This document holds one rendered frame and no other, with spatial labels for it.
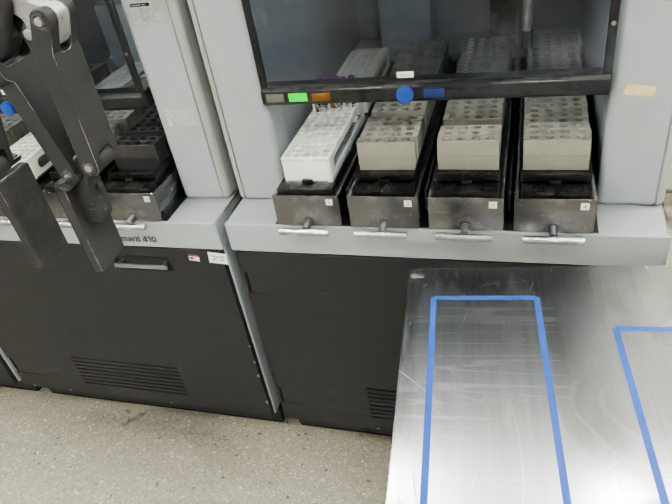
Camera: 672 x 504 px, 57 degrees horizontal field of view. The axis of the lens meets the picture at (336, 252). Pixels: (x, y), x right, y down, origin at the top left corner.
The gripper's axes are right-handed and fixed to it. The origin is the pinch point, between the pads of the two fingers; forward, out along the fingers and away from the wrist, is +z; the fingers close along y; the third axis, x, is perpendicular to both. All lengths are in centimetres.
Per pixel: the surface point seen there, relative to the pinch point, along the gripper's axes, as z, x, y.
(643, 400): 38, 22, 44
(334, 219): 45, 66, -5
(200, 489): 120, 47, -48
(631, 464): 38, 13, 42
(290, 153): 34, 72, -14
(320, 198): 40, 66, -7
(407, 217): 44, 66, 10
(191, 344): 85, 66, -49
